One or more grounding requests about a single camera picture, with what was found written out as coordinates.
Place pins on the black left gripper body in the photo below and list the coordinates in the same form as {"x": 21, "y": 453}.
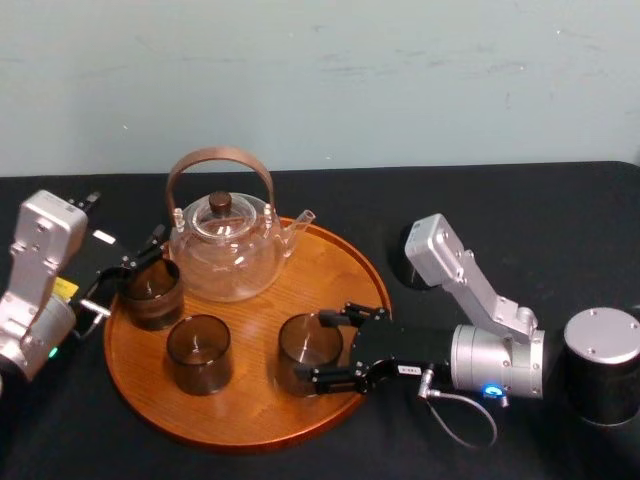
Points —
{"x": 97, "y": 255}

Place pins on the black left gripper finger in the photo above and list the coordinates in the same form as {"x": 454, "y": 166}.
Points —
{"x": 87, "y": 201}
{"x": 142, "y": 255}

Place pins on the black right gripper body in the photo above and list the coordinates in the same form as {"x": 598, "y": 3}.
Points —
{"x": 405, "y": 350}

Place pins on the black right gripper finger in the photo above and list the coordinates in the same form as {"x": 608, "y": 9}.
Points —
{"x": 332, "y": 377}
{"x": 355, "y": 315}

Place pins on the smoky glass cup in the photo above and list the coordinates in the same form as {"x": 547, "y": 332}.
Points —
{"x": 305, "y": 345}
{"x": 200, "y": 360}

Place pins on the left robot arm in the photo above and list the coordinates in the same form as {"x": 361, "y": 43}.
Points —
{"x": 35, "y": 265}

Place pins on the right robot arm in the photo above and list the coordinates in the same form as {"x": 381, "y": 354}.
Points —
{"x": 495, "y": 355}

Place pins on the round wooden tray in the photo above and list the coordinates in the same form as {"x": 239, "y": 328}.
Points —
{"x": 250, "y": 415}

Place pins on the smoky glass with wooden sleeve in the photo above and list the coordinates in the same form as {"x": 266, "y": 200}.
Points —
{"x": 155, "y": 305}

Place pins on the glass teapot lid, wooden knob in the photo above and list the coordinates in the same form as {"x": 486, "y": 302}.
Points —
{"x": 220, "y": 212}

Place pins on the black table cloth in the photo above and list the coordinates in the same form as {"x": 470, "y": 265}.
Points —
{"x": 500, "y": 210}

